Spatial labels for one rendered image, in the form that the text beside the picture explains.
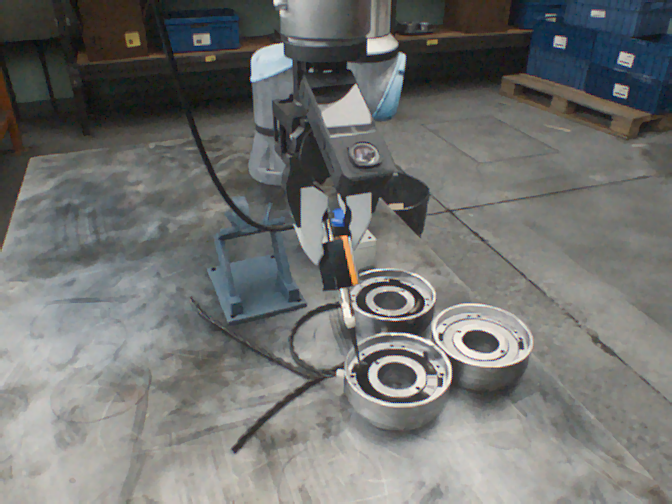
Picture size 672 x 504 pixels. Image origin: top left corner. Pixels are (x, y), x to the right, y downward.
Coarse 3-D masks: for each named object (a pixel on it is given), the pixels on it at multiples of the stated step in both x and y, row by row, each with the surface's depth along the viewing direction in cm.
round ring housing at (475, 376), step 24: (456, 312) 63; (480, 312) 64; (504, 312) 62; (432, 336) 59; (456, 336) 60; (480, 336) 62; (504, 336) 60; (528, 336) 59; (456, 360) 56; (480, 360) 57; (528, 360) 57; (456, 384) 58; (480, 384) 56; (504, 384) 57
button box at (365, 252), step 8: (336, 232) 76; (344, 232) 76; (368, 232) 77; (368, 240) 75; (360, 248) 75; (368, 248) 75; (360, 256) 76; (368, 256) 76; (360, 264) 76; (368, 264) 77
